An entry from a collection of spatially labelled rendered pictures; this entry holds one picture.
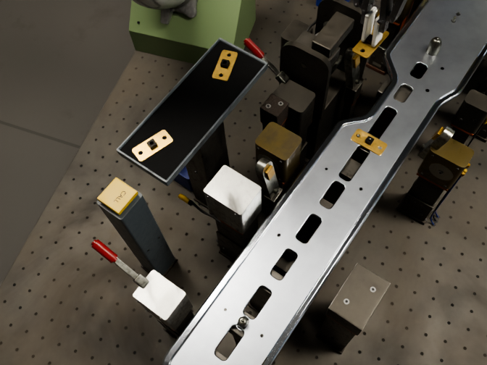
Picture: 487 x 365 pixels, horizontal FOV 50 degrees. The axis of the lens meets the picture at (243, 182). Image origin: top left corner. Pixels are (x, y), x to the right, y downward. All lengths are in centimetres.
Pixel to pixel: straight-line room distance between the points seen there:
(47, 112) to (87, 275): 137
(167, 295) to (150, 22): 100
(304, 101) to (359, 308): 49
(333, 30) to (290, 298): 61
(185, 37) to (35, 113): 122
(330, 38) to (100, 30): 194
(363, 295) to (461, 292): 47
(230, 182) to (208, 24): 74
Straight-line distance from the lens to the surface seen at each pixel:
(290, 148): 118
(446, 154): 128
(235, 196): 110
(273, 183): 120
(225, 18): 171
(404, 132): 134
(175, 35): 177
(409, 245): 154
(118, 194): 108
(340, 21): 127
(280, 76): 127
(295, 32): 139
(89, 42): 297
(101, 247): 108
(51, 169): 258
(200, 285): 146
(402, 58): 148
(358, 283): 113
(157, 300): 110
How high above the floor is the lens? 210
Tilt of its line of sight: 64 degrees down
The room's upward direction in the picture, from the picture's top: 5 degrees counter-clockwise
